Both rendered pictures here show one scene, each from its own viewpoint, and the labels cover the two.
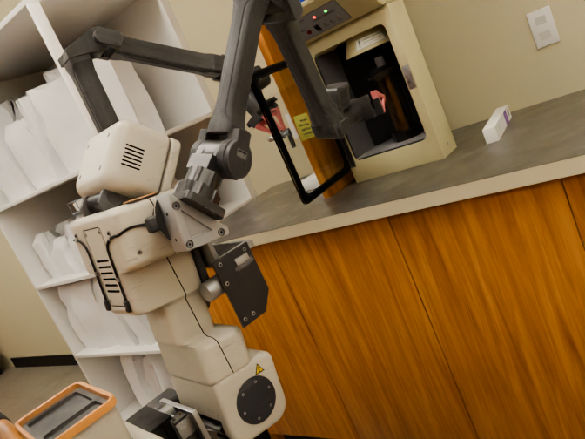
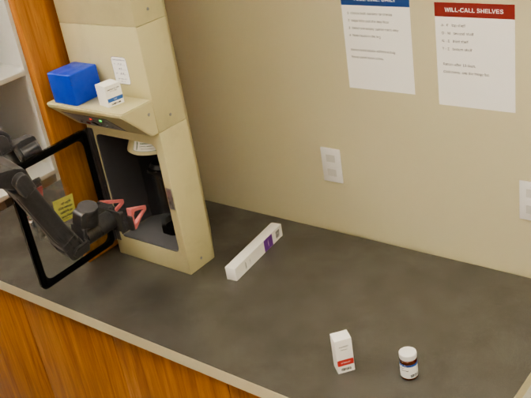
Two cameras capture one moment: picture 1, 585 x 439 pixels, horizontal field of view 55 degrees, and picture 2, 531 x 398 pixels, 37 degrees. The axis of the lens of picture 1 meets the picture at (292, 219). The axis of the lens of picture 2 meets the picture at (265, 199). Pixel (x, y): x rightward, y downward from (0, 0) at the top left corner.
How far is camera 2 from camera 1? 1.29 m
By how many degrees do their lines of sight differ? 15
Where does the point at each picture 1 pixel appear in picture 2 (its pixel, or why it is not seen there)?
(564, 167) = (223, 376)
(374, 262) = (98, 353)
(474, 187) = (166, 352)
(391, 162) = (149, 253)
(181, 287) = not seen: outside the picture
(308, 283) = (47, 338)
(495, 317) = not seen: outside the picture
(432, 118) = (186, 238)
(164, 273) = not seen: outside the picture
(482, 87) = (276, 185)
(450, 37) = (256, 128)
